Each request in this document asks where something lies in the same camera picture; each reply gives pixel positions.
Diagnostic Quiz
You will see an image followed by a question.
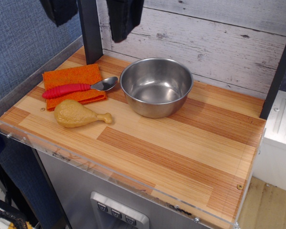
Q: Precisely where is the plastic toy chicken drumstick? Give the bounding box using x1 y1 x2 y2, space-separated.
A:
54 100 112 128

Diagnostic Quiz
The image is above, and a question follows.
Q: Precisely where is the white ribbed appliance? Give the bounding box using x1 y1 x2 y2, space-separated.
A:
253 91 286 190

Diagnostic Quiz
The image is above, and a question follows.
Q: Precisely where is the black vertical post right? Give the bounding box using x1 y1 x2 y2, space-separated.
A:
259 45 286 120

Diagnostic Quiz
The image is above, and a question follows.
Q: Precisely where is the black vertical post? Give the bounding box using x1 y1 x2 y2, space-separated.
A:
77 0 103 64
259 45 286 120

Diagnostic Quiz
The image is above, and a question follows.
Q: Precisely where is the black braided cable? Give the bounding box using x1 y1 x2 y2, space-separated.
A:
0 208 28 229

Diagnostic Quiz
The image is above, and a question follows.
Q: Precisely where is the red handled metal spoon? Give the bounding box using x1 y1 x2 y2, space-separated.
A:
42 77 118 99

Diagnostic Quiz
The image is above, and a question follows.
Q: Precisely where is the orange folded cloth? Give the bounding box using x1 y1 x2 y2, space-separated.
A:
43 64 107 111

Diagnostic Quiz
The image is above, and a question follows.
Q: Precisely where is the black vertical post left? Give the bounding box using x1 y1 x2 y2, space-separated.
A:
77 0 103 64

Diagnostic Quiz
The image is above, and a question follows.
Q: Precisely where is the stainless steel cabinet front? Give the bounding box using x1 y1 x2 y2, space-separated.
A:
37 150 205 229

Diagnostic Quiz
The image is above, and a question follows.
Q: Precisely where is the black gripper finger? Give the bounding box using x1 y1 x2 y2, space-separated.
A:
106 0 144 43
40 0 78 27

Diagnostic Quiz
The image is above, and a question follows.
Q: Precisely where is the stainless steel pot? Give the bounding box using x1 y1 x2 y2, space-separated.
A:
120 58 194 118

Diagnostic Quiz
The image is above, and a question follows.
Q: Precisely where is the clear acrylic counter guard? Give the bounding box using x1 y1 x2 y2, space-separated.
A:
0 113 265 229

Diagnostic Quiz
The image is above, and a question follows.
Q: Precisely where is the yellow object bottom left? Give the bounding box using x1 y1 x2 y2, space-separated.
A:
8 222 18 229

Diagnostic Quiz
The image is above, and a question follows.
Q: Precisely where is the silver button control panel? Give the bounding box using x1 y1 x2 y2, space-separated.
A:
90 191 150 229

